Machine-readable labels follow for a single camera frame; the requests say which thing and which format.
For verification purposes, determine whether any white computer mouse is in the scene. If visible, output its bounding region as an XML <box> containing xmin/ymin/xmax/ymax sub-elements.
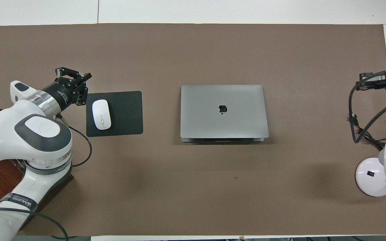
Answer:
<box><xmin>92</xmin><ymin>99</ymin><xmax>112</xmax><ymax>131</ymax></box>

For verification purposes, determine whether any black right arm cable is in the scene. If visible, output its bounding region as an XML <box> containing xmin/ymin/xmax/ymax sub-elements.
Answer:
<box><xmin>348</xmin><ymin>69</ymin><xmax>386</xmax><ymax>144</ymax></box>

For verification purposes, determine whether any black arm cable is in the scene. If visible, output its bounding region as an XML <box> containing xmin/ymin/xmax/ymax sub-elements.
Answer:
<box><xmin>0</xmin><ymin>114</ymin><xmax>93</xmax><ymax>241</ymax></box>
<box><xmin>348</xmin><ymin>69</ymin><xmax>386</xmax><ymax>144</ymax></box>

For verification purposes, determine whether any black lamp power cable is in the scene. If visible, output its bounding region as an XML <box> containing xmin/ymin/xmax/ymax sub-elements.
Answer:
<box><xmin>347</xmin><ymin>114</ymin><xmax>386</xmax><ymax>151</ymax></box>

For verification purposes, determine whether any brown table mat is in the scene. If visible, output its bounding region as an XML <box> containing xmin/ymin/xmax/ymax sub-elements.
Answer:
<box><xmin>0</xmin><ymin>23</ymin><xmax>386</xmax><ymax>236</ymax></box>

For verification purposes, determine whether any black mouse pad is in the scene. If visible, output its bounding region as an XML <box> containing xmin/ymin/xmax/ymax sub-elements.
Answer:
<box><xmin>86</xmin><ymin>91</ymin><xmax>144</xmax><ymax>137</ymax></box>

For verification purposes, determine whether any white desk lamp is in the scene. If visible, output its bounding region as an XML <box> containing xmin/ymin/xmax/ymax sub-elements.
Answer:
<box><xmin>356</xmin><ymin>138</ymin><xmax>386</xmax><ymax>197</ymax></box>

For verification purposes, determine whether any grey laptop computer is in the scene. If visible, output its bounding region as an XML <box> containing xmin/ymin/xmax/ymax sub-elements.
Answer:
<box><xmin>180</xmin><ymin>84</ymin><xmax>269</xmax><ymax>143</ymax></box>

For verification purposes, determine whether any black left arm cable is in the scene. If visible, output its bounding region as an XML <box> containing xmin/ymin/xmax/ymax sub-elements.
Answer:
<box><xmin>0</xmin><ymin>114</ymin><xmax>93</xmax><ymax>241</ymax></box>

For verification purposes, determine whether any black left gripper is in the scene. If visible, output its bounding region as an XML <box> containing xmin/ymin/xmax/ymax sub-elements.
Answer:
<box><xmin>42</xmin><ymin>67</ymin><xmax>92</xmax><ymax>112</ymax></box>

